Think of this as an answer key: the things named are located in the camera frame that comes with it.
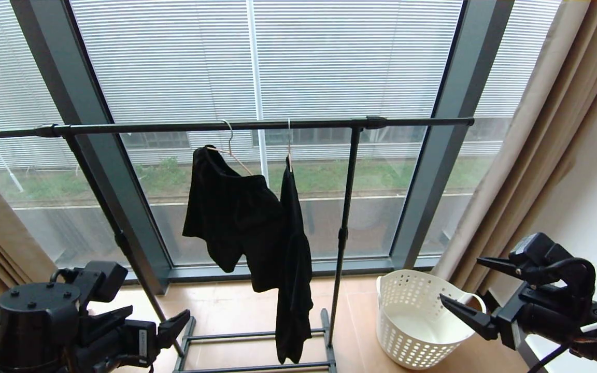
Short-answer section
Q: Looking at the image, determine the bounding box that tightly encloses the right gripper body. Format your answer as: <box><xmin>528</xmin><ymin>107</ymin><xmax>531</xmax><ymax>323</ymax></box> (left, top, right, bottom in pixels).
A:
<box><xmin>496</xmin><ymin>298</ymin><xmax>589</xmax><ymax>350</ymax></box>

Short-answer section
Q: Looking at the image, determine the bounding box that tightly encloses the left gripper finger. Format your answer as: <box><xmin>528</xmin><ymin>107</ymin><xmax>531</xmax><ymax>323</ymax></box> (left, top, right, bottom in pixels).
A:
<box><xmin>156</xmin><ymin>309</ymin><xmax>191</xmax><ymax>349</ymax></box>

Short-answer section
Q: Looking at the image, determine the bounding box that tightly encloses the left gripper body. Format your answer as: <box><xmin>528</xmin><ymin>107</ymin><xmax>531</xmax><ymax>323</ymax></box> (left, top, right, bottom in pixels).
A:
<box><xmin>78</xmin><ymin>320</ymin><xmax>160</xmax><ymax>373</ymax></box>

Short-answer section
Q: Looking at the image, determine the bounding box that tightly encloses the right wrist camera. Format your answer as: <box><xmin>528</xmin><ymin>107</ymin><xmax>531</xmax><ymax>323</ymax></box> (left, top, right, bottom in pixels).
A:
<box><xmin>508</xmin><ymin>232</ymin><xmax>597</xmax><ymax>317</ymax></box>

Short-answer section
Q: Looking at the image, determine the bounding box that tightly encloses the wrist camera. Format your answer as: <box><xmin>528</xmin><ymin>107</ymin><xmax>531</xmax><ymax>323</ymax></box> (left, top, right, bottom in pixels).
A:
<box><xmin>508</xmin><ymin>232</ymin><xmax>597</xmax><ymax>317</ymax></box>
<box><xmin>50</xmin><ymin>261</ymin><xmax>134</xmax><ymax>340</ymax></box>

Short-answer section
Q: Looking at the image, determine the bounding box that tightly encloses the black garment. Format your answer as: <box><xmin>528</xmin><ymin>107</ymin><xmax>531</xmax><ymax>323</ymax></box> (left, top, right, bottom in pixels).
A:
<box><xmin>182</xmin><ymin>145</ymin><xmax>285</xmax><ymax>293</ymax></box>
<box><xmin>275</xmin><ymin>158</ymin><xmax>314</xmax><ymax>365</ymax></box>

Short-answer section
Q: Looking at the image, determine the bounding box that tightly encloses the black clothes rack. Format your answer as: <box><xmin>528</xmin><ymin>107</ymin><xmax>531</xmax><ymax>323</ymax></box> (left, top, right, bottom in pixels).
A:
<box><xmin>0</xmin><ymin>117</ymin><xmax>475</xmax><ymax>373</ymax></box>

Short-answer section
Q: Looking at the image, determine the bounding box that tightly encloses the white laundry basket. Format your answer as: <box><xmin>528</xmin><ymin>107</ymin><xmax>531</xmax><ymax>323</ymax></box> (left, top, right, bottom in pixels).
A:
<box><xmin>376</xmin><ymin>269</ymin><xmax>487</xmax><ymax>370</ymax></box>

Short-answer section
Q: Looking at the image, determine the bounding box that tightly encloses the black cable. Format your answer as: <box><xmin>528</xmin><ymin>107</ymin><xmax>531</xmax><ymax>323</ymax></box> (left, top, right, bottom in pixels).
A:
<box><xmin>527</xmin><ymin>337</ymin><xmax>579</xmax><ymax>373</ymax></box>

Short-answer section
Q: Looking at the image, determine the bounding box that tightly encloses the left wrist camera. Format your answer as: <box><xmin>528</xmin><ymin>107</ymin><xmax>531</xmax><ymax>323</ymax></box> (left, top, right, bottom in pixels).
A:
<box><xmin>50</xmin><ymin>261</ymin><xmax>134</xmax><ymax>340</ymax></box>

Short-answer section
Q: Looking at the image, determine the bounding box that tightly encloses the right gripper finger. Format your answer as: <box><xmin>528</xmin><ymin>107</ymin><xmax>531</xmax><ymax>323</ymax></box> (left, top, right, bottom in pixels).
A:
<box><xmin>476</xmin><ymin>256</ymin><xmax>524</xmax><ymax>280</ymax></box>
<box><xmin>439</xmin><ymin>294</ymin><xmax>500</xmax><ymax>341</ymax></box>

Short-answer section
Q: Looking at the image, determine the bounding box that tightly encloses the pink clothes hanger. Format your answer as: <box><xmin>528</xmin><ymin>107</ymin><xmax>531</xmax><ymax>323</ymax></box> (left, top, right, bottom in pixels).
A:
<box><xmin>285</xmin><ymin>118</ymin><xmax>294</xmax><ymax>173</ymax></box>
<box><xmin>206</xmin><ymin>120</ymin><xmax>253</xmax><ymax>177</ymax></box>

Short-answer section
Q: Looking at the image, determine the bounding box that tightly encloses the window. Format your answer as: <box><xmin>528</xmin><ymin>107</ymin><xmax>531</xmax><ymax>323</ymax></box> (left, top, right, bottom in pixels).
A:
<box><xmin>0</xmin><ymin>0</ymin><xmax>561</xmax><ymax>283</ymax></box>

